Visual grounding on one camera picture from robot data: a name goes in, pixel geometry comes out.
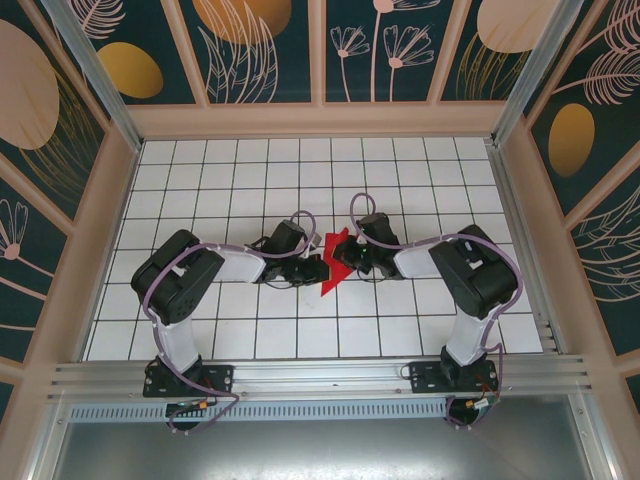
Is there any red cloth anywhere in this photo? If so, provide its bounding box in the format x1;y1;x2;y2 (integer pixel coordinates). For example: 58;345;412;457
319;227;354;297

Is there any grey metal sheet panel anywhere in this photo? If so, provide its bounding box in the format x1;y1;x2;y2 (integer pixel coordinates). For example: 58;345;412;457
27;394;614;480

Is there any small controller circuit board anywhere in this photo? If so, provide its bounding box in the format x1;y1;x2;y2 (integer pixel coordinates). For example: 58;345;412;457
166;398;214;415
467;394;503;414

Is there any thin black right gripper wire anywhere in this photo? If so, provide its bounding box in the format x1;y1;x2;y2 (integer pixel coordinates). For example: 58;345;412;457
358;268;401;283

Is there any long aluminium mounting rail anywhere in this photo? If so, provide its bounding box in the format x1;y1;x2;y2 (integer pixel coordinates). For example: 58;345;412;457
47;353;601;401

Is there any slotted grey cable duct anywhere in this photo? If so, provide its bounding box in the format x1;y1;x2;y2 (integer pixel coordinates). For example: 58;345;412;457
67;399;454;424

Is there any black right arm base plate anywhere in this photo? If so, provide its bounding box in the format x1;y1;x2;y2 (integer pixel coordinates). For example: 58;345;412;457
408;359;499;394

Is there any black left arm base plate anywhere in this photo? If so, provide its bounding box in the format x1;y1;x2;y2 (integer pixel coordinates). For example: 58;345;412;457
142;363;235;399

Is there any aluminium side rail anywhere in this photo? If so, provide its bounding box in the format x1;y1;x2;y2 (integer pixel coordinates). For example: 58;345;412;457
485;139;571;357

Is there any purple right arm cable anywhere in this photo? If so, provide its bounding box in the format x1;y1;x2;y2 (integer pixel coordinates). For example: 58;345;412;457
348;192;525;432

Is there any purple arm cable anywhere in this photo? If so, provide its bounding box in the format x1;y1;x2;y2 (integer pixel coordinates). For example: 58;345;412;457
348;192;525;432
142;209;321;435

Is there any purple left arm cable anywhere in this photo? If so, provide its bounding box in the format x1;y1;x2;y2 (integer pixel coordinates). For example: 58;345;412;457
142;209;321;435

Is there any aluminium frame post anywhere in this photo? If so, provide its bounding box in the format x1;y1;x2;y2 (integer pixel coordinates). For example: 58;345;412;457
489;0;596;146
39;0;146;154

